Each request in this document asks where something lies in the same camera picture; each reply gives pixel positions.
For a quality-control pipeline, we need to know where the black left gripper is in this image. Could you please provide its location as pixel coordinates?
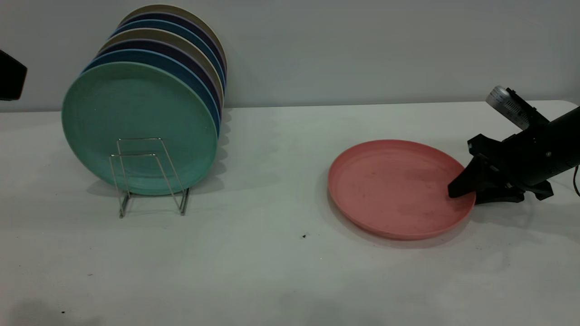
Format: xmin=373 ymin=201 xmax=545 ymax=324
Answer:
xmin=0 ymin=50 xmax=28 ymax=101

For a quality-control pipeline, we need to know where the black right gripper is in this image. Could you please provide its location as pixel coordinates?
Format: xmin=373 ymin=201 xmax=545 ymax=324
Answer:
xmin=448 ymin=121 xmax=561 ymax=204

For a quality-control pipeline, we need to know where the pink round plate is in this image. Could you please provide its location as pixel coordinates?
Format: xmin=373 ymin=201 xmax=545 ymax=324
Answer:
xmin=327 ymin=139 xmax=476 ymax=241

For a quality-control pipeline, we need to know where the green round plate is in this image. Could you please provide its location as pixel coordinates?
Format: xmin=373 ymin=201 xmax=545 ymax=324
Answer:
xmin=61 ymin=62 xmax=219 ymax=197

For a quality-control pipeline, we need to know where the teal blue round plate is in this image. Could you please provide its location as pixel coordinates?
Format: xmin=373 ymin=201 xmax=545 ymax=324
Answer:
xmin=82 ymin=48 xmax=222 ymax=136
xmin=110 ymin=19 xmax=227 ymax=89

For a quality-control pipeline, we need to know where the navy plate with lilac rim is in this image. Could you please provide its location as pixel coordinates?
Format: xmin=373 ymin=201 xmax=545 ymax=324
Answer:
xmin=120 ymin=12 xmax=227 ymax=75
xmin=96 ymin=39 xmax=223 ymax=119

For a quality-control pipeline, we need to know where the beige round plate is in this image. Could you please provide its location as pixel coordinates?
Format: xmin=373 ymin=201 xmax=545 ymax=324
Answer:
xmin=98 ymin=28 xmax=226 ymax=108
xmin=119 ymin=4 xmax=228 ymax=73

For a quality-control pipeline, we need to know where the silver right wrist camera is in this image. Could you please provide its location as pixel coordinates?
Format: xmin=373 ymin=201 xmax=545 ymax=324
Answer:
xmin=486 ymin=86 xmax=551 ymax=132

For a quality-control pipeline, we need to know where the silver wire plate rack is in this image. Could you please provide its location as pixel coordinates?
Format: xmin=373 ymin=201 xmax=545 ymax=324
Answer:
xmin=109 ymin=138 xmax=190 ymax=219

